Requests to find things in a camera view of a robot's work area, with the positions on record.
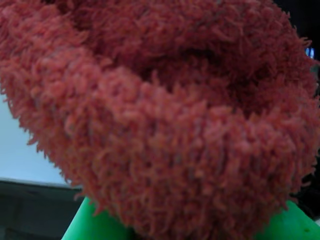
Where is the orange fuzzy sock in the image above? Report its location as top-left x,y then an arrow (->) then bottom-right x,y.
0,0 -> 320,240

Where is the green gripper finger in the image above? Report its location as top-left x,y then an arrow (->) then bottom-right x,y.
61,196 -> 320,240

